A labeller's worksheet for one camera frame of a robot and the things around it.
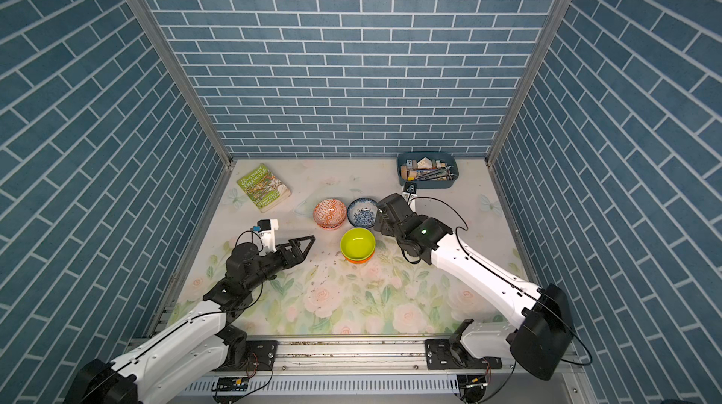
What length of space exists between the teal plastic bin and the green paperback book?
18.8 inches

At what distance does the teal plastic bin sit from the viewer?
1.14m

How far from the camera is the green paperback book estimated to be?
1.07 meters

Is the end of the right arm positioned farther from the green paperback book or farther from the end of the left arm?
the green paperback book
